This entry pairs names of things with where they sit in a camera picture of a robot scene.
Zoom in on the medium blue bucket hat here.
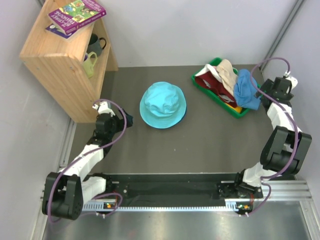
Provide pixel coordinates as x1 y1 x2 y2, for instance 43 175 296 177
233 69 261 111

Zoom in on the cyan bucket hat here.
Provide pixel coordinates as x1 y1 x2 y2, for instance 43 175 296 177
139 81 187 129

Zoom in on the dark blue bucket hat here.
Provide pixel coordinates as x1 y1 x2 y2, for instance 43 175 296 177
159 107 187 129

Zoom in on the beige bucket hat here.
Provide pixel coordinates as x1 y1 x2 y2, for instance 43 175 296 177
216 59 238 96

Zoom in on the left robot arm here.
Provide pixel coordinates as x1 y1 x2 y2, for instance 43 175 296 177
41 111 133 220

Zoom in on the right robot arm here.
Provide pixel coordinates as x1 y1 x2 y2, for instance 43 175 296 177
233 76 312 198

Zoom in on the yellow hat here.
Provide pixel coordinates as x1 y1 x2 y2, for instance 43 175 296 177
228 104 243 114

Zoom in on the green plastic tray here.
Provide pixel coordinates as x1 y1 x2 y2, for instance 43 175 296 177
191 71 251 119

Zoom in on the light green mug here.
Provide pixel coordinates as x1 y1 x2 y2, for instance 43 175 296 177
82 51 98 78

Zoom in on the dark red hat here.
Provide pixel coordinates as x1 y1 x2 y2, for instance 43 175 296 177
195 72 238 108

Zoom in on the white hat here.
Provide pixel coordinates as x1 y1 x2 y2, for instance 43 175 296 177
195 64 224 88

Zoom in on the wooden shelf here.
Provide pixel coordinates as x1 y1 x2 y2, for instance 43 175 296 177
19 0 118 123

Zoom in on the dark green mug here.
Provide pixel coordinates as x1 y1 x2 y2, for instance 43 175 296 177
86 33 107 57

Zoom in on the lower purple book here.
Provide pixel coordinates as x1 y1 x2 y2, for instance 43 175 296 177
45 24 74 40

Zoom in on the purple book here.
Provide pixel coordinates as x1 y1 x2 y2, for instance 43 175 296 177
48 0 107 35
45 24 74 40

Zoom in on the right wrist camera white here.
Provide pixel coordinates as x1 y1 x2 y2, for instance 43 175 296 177
283 70 298 94

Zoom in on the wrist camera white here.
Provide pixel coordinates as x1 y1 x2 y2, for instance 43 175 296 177
283 70 298 94
92 101 116 117

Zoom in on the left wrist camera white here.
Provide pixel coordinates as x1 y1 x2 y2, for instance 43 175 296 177
92 101 116 117

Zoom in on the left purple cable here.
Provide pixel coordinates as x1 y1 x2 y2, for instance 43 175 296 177
48 99 127 223

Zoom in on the purple cable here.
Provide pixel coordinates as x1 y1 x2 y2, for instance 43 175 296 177
48 99 127 223
246 57 300 217

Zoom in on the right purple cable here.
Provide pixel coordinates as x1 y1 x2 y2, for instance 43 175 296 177
246 57 300 217

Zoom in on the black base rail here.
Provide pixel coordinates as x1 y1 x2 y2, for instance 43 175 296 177
99 172 266 201

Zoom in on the aluminium frame rail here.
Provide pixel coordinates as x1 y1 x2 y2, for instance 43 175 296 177
80 180 312 216

